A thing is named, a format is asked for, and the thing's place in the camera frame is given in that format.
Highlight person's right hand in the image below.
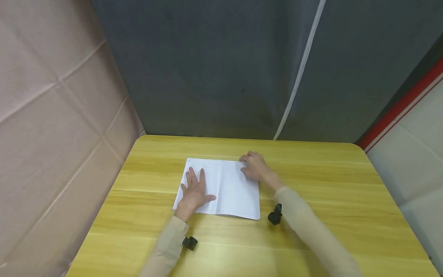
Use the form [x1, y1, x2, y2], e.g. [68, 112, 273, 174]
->
[238, 151, 283, 192]

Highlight person's left hand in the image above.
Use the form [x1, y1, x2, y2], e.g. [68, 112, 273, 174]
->
[174, 167, 217, 223]

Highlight white lined notebook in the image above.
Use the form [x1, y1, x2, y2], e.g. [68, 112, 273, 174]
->
[172, 158, 261, 220]

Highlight person's right forearm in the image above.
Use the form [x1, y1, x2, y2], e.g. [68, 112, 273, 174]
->
[273, 186, 362, 277]

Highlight person's left forearm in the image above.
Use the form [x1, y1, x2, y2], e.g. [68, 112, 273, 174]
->
[139, 215, 190, 277]

